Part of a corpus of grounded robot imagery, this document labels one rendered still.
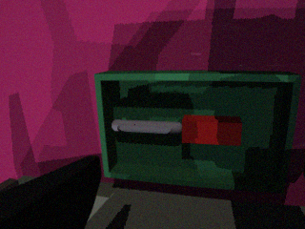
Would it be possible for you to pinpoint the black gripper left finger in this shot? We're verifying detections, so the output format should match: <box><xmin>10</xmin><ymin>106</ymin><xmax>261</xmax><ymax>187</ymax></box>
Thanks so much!
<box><xmin>0</xmin><ymin>156</ymin><xmax>102</xmax><ymax>229</ymax></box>

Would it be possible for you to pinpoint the grey ramp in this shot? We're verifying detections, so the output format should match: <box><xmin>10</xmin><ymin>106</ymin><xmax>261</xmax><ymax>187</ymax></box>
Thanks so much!
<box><xmin>84</xmin><ymin>182</ymin><xmax>305</xmax><ymax>229</ymax></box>

